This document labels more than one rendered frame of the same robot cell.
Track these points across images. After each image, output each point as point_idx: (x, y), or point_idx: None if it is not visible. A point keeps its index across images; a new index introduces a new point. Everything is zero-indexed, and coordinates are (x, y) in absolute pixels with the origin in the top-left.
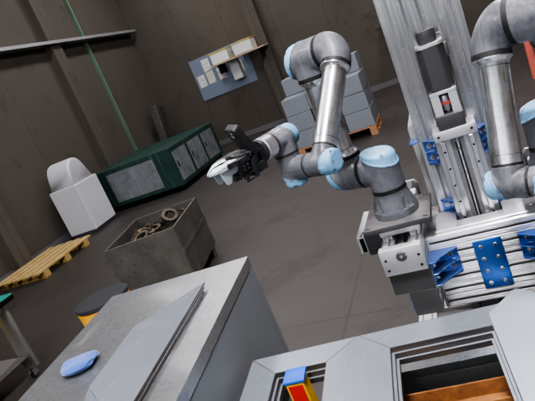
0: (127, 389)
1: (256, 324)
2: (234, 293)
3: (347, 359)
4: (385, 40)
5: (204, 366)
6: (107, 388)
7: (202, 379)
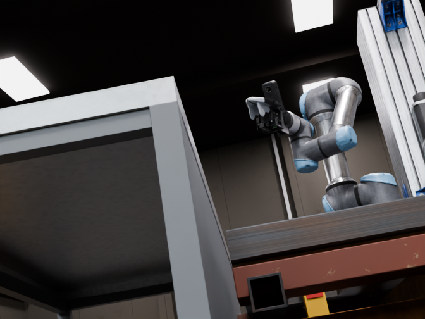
0: None
1: (238, 309)
2: (227, 252)
3: None
4: (386, 104)
5: (219, 227)
6: None
7: (218, 230)
